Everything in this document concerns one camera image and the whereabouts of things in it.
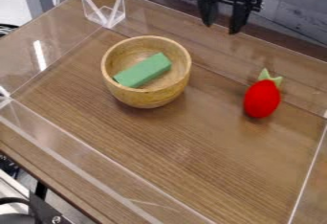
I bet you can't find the black bracket with cable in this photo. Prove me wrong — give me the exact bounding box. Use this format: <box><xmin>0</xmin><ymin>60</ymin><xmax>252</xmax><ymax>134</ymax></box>
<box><xmin>0</xmin><ymin>194</ymin><xmax>75</xmax><ymax>224</ymax></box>

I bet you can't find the green rectangular block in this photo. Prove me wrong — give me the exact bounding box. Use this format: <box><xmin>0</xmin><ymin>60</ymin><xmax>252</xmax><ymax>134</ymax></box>
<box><xmin>112</xmin><ymin>53</ymin><xmax>172</xmax><ymax>88</ymax></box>

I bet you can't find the red plush strawberry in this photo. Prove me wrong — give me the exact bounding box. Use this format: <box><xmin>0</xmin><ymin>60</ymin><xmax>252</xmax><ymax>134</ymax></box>
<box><xmin>243</xmin><ymin>68</ymin><xmax>283</xmax><ymax>119</ymax></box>

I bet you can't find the clear acrylic tray enclosure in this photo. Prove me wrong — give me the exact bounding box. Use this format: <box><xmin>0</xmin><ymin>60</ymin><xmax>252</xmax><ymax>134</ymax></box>
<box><xmin>0</xmin><ymin>0</ymin><xmax>327</xmax><ymax>224</ymax></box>

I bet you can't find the light wooden bowl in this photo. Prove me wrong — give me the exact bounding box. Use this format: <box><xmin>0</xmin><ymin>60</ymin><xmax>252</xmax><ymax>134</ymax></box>
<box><xmin>101</xmin><ymin>35</ymin><xmax>192</xmax><ymax>109</ymax></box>

